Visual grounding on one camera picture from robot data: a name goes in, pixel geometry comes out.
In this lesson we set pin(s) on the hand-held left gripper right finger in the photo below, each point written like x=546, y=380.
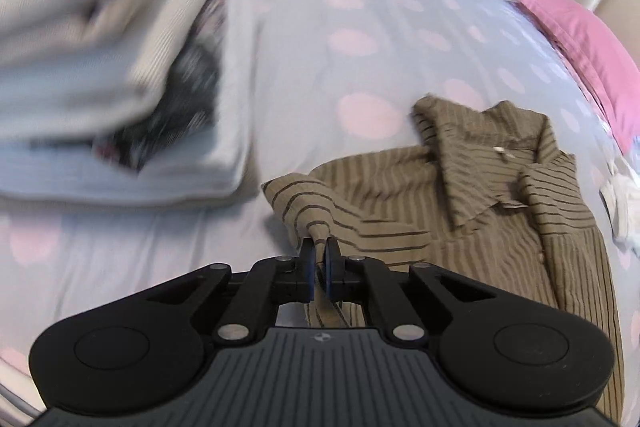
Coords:
x=331, y=269

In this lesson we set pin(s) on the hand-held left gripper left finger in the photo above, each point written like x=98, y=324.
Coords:
x=309, y=269

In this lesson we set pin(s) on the brown striped shirt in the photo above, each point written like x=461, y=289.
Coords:
x=500, y=167

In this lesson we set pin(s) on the crumpled white clothes pile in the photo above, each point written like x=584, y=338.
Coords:
x=622, y=202

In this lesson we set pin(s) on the stack of folded clothes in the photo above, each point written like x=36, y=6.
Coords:
x=75, y=32

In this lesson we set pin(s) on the pink pillow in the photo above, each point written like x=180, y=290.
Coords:
x=590, y=42

